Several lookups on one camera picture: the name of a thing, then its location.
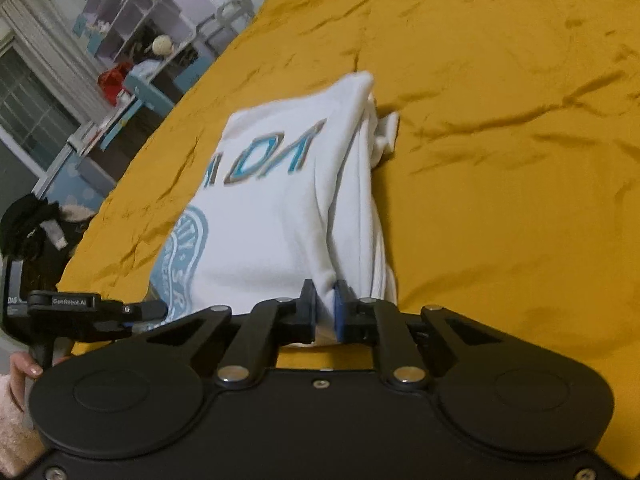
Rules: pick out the white printed t-shirt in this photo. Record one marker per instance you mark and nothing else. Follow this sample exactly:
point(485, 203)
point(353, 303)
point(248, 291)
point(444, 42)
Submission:
point(280, 210)

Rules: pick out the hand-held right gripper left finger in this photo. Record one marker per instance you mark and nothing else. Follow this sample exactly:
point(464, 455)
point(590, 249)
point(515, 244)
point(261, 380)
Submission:
point(312, 310)

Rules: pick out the person's left hand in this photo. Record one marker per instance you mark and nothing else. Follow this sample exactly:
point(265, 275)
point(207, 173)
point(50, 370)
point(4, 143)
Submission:
point(25, 375)

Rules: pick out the grey chair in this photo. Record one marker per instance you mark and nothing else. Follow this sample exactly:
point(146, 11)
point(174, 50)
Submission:
point(227, 20)

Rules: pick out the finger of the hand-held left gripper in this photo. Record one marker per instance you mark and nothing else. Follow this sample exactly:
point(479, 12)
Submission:
point(147, 310)

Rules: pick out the bed with yellow sheet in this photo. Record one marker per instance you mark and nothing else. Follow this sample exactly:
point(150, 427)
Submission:
point(500, 160)

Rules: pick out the window with grille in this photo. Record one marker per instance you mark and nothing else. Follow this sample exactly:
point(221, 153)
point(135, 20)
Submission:
point(30, 110)

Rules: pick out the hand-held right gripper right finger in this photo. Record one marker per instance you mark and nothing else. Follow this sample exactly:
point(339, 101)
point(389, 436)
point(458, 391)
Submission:
point(339, 312)

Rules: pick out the white curtain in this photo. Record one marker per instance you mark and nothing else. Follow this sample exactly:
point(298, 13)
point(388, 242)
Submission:
point(55, 45)

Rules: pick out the red bag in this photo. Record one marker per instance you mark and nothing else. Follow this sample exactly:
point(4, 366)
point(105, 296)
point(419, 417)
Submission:
point(114, 82)

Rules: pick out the white cubby shelf unit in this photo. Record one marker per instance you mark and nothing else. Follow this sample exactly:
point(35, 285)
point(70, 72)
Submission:
point(130, 15)

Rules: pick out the person's left forearm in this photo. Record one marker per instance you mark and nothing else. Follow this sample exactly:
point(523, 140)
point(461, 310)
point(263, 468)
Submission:
point(15, 430)

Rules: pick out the pile of black clothes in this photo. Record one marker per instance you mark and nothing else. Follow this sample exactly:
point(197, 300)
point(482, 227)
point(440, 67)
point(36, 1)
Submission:
point(35, 225)

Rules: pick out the white round ball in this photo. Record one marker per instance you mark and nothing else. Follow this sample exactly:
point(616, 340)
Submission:
point(162, 45)

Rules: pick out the blue cluttered desk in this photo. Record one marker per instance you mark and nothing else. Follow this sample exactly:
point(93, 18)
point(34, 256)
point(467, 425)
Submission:
point(135, 105)

